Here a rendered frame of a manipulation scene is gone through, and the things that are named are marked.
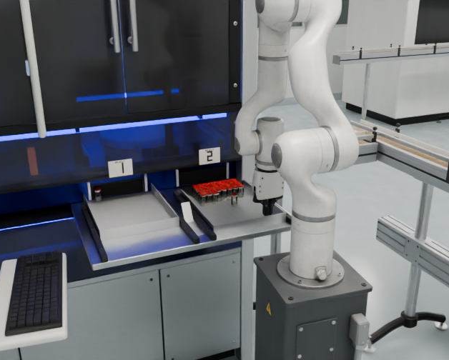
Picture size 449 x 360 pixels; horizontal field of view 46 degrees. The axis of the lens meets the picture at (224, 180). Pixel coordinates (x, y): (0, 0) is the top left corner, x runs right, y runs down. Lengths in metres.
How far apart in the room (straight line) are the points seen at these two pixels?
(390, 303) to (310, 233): 1.67
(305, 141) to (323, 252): 0.32
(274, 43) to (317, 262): 0.63
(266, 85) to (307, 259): 0.52
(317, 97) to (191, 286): 1.11
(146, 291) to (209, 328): 0.37
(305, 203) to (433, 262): 1.16
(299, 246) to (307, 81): 0.44
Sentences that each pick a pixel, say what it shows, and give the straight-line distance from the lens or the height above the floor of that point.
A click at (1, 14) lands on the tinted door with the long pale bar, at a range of 1.78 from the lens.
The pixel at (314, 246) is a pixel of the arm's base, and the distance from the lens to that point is 1.44.
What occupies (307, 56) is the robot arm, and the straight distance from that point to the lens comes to 1.37.
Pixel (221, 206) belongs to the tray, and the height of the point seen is 0.88.
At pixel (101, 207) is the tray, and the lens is 1.94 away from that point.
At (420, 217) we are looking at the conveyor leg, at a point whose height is 0.66.
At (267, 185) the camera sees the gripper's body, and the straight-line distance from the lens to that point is 1.69.
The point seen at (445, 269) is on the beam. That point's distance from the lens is 2.42.
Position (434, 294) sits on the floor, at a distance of 3.20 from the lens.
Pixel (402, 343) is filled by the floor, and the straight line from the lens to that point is 2.78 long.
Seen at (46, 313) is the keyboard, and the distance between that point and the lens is 1.50.
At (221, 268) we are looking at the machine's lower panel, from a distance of 2.21.
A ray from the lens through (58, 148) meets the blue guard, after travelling 1.85.
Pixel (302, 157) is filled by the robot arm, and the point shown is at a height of 1.23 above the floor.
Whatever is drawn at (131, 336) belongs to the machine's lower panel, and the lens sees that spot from 2.25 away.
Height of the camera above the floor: 1.64
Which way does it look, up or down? 21 degrees down
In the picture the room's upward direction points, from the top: straight up
